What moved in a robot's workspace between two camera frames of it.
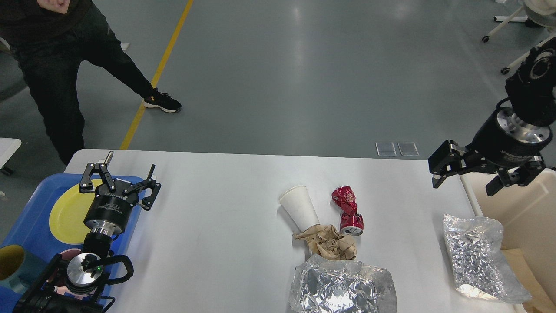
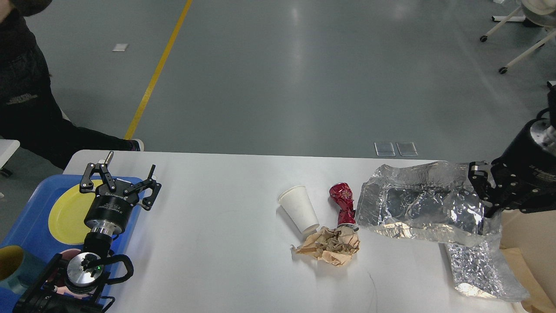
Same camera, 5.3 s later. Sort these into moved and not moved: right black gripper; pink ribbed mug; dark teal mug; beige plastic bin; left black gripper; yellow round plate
Moved: right black gripper
Not moved: dark teal mug; pink ribbed mug; yellow round plate; left black gripper; beige plastic bin
